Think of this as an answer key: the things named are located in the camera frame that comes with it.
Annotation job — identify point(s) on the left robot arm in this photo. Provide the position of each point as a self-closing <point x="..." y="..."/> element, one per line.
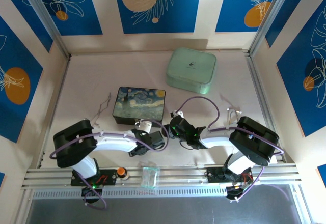
<point x="112" y="142"/>

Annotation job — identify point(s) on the aluminium extrusion rail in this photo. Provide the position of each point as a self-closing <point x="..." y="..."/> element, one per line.
<point x="178" y="173"/>

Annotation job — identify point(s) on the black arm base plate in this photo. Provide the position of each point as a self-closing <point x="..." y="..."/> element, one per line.
<point x="215" y="175"/>
<point x="109" y="179"/>

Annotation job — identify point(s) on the aluminium frame post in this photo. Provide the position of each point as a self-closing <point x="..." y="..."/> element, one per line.
<point x="45" y="17"/>
<point x="272" y="17"/>

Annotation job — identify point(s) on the blue wall poster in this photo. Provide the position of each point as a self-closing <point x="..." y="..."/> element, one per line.
<point x="322" y="174"/>
<point x="2" y="180"/>
<point x="300" y="5"/>
<point x="23" y="10"/>

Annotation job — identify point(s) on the blue poster with lily drawing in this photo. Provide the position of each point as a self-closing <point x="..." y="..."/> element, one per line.
<point x="76" y="23"/>

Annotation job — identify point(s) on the silver metal hook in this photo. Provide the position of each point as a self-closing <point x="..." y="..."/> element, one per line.
<point x="230" y="114"/>

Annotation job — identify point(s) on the blue poster with dark circle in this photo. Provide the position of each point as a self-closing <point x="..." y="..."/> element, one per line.
<point x="293" y="94"/>

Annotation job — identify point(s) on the small bottle with orange cap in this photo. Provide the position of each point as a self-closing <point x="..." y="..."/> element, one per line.
<point x="121" y="171"/>

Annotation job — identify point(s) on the starry night painted box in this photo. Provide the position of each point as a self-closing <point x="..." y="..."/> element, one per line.
<point x="140" y="104"/>

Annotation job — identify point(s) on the blue poster with orange circle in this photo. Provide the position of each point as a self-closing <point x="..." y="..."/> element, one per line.
<point x="23" y="63"/>

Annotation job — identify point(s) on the blue poster with beige circle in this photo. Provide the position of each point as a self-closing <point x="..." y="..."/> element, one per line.
<point x="163" y="17"/>

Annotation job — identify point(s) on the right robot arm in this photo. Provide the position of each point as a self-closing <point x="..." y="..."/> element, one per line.
<point x="216" y="139"/>

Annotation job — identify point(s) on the blue poster with feather leaf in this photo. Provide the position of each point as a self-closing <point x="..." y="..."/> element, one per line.
<point x="229" y="10"/>

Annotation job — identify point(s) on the mint green square case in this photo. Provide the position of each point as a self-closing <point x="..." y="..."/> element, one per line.
<point x="191" y="66"/>

